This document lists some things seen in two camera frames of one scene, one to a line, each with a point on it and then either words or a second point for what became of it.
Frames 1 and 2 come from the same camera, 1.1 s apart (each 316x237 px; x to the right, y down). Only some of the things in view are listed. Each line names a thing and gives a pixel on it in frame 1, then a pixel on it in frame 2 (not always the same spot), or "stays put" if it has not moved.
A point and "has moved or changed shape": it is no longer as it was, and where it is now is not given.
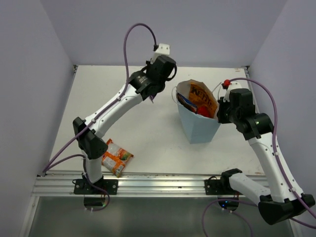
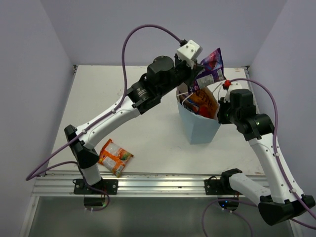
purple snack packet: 151,98 has moved or changed shape
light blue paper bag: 199,128 stays put
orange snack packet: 115,158 stays put
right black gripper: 221,119 stays put
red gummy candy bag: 204,110 stays put
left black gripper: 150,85 to 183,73
